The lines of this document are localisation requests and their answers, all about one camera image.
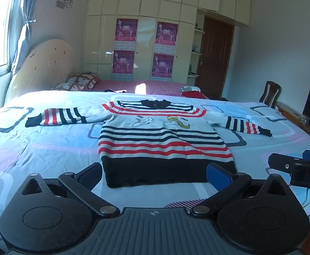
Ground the pink wall poster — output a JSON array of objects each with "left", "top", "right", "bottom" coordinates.
[
  {"left": 155, "top": 21, "right": 179, "bottom": 54},
  {"left": 151, "top": 53, "right": 175, "bottom": 82},
  {"left": 115, "top": 18, "right": 138, "bottom": 51},
  {"left": 112, "top": 50, "right": 135, "bottom": 82}
]

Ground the patterned pillow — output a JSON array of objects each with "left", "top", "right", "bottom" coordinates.
[
  {"left": 65, "top": 74, "right": 102, "bottom": 89},
  {"left": 51, "top": 82, "right": 84, "bottom": 91}
]

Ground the white corner shelf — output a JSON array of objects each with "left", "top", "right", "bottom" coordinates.
[{"left": 187, "top": 22, "right": 206, "bottom": 79}]

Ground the striped folded garment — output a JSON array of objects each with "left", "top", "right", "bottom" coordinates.
[{"left": 180, "top": 85, "right": 201, "bottom": 93}]

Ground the red folded garment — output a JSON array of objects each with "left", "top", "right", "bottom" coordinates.
[{"left": 181, "top": 91, "right": 206, "bottom": 99}]

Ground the cream rounded headboard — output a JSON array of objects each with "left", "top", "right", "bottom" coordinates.
[{"left": 4, "top": 39, "right": 78, "bottom": 107}]

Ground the wooden television stand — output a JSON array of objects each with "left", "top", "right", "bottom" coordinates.
[{"left": 276, "top": 102, "right": 310, "bottom": 150}]

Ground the dark wooden chair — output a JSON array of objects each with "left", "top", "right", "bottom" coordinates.
[{"left": 258, "top": 81, "right": 282, "bottom": 109}]

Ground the brown wooden door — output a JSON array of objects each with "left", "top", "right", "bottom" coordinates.
[{"left": 199, "top": 16, "right": 235, "bottom": 100}]

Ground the striped knit sweater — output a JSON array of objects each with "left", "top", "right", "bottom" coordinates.
[{"left": 25, "top": 99, "right": 274, "bottom": 189}]

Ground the blue patterned bed sheet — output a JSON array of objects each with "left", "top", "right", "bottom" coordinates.
[{"left": 0, "top": 90, "right": 310, "bottom": 248}]

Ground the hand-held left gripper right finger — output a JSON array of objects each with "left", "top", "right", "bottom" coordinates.
[{"left": 189, "top": 163, "right": 292, "bottom": 217}]

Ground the grey curtain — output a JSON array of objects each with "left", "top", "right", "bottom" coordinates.
[{"left": 10, "top": 0, "right": 43, "bottom": 74}]

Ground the cream wardrobe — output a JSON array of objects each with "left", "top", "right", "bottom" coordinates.
[{"left": 82, "top": 0, "right": 252, "bottom": 83}]

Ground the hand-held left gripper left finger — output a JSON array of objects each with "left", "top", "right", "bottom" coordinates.
[{"left": 21, "top": 162, "right": 121, "bottom": 217}]

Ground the pink bed sheet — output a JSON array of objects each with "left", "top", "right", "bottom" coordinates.
[{"left": 90, "top": 79, "right": 212, "bottom": 99}]

